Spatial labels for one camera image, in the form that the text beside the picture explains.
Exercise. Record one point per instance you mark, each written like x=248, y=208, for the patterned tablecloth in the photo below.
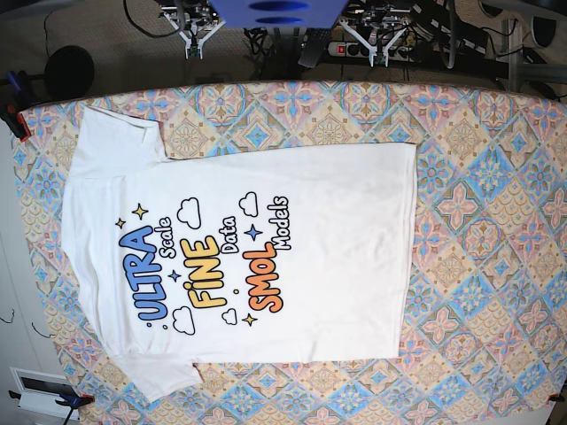
x=484, y=334

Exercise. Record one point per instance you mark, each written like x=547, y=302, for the blue plastic box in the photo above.
x=279, y=13

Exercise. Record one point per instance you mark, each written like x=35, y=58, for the clamp at table bottom-left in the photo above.
x=73, y=400

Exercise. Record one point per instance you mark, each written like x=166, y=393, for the white wall outlet panel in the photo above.
x=32, y=381

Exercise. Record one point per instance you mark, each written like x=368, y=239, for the clamp at table bottom-right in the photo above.
x=557, y=398

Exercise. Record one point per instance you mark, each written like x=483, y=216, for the white printed T-shirt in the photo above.
x=288, y=255

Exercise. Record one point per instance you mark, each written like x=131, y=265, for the clamp at table top-left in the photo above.
x=10, y=113

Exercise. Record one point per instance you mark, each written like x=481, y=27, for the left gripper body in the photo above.
x=376, y=21

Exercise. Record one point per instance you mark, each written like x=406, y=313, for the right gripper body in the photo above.
x=191, y=12

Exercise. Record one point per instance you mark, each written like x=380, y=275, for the black round stool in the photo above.
x=70, y=65

